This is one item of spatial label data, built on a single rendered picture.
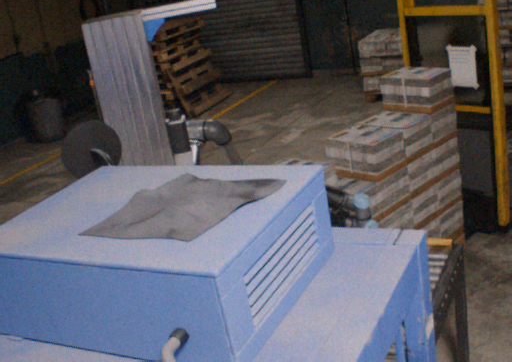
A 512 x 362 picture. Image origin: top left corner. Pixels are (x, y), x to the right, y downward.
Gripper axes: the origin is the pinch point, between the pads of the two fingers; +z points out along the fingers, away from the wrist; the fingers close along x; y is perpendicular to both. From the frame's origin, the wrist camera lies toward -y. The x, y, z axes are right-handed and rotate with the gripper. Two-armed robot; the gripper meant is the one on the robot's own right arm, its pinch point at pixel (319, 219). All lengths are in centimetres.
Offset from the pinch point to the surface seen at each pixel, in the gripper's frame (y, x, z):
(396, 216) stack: -28, -67, 3
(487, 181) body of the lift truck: -49, -182, 4
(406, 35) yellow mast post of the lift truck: 61, -167, 53
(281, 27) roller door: 4, -542, 566
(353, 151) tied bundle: 16, -55, 19
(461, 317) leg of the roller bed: -42, -10, -75
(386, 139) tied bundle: 21, -67, 4
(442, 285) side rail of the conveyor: -5, 20, -85
